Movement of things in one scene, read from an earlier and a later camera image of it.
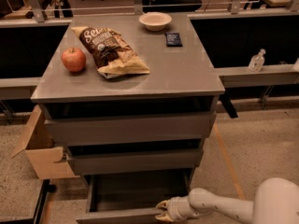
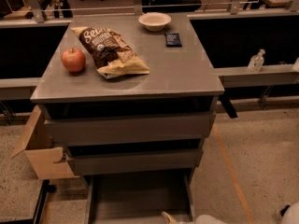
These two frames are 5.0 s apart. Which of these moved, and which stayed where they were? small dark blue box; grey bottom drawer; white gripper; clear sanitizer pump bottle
Moved: white gripper
Stayed: grey bottom drawer; clear sanitizer pump bottle; small dark blue box
